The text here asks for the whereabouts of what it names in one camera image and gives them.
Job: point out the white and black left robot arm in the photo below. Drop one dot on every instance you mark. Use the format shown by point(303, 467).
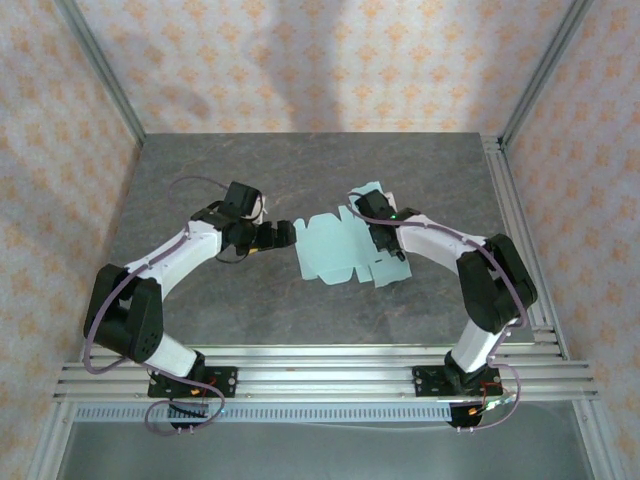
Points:
point(170, 255)

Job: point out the aluminium side rail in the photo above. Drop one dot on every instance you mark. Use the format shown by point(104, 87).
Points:
point(505, 200)

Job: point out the light blue paper box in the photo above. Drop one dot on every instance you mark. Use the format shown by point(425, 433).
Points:
point(330, 245)

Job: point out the aluminium frame post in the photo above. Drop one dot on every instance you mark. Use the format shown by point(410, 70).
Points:
point(545, 65)
point(100, 65)

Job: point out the aluminium frame leg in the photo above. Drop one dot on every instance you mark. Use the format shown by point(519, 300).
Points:
point(595, 445)
point(50, 445)

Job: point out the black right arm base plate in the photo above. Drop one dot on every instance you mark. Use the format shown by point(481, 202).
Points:
point(425, 382)

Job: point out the grey metal lower shelf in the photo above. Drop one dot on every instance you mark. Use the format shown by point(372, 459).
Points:
point(325, 455)

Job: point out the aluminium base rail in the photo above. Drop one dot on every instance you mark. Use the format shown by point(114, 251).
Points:
point(325, 380)

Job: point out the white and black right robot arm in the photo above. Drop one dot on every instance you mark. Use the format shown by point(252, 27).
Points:
point(435, 245)

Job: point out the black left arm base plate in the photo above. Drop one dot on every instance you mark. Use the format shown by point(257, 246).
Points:
point(227, 382)

